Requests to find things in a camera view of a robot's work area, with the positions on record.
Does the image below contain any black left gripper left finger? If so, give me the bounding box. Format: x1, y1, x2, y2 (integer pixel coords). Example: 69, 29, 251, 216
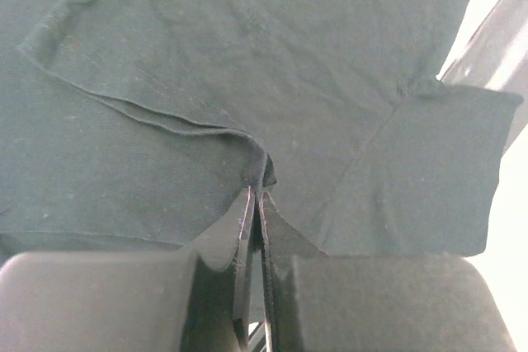
1, 188, 254, 351

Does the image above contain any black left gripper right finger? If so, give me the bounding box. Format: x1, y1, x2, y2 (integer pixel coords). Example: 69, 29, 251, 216
258, 194, 515, 351

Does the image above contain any black t shirt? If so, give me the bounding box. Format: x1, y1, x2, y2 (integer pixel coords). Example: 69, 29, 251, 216
1, 0, 522, 256

